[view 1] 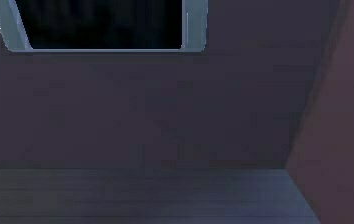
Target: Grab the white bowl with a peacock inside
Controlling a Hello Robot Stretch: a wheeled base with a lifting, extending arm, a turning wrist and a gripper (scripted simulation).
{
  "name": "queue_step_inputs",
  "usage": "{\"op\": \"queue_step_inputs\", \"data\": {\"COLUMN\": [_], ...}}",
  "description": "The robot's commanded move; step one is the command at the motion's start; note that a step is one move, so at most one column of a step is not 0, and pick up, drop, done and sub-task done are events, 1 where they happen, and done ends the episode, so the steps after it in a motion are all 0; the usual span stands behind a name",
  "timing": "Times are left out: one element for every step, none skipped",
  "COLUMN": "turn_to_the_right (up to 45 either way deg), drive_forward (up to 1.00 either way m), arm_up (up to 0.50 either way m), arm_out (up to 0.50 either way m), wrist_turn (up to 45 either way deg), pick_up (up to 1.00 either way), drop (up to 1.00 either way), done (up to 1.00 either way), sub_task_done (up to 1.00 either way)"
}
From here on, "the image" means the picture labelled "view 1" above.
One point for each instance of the grey framed dark window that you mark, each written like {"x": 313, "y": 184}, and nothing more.
{"x": 101, "y": 23}

